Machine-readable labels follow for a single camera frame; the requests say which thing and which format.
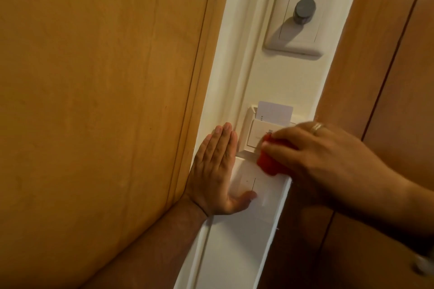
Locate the person's left hand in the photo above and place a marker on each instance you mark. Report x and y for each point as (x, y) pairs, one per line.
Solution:
(212, 185)

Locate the person's right hand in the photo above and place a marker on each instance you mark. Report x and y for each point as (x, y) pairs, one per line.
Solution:
(325, 167)

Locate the person's right fingers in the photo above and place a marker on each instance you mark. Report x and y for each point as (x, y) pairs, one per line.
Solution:
(288, 145)

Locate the person's left middle finger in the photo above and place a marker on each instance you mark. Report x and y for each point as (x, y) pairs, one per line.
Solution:
(223, 142)

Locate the person's left little finger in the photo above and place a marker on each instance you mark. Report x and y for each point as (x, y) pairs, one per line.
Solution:
(201, 152)

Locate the person's left thumb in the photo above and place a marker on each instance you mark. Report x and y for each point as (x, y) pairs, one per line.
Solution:
(244, 199)

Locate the red cleaning cloth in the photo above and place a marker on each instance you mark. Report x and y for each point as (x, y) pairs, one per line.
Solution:
(271, 160)

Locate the person's left forearm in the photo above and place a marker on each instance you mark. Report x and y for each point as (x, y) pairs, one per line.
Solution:
(149, 248)

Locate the person's right forearm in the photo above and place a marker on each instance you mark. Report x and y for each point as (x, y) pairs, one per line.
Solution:
(417, 217)

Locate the white key card holder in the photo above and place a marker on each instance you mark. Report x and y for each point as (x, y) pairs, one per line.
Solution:
(259, 133)

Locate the white key card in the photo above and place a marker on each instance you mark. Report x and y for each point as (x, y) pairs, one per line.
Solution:
(274, 111)

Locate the wooden door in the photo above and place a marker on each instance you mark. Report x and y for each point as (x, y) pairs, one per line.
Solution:
(98, 112)

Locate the grey dimmer knob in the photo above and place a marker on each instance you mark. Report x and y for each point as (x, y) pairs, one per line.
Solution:
(304, 10)

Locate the white light switch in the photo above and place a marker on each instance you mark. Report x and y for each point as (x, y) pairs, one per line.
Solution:
(259, 190)

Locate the white dimmer switch plate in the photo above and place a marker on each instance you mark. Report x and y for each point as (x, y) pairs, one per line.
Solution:
(296, 19)

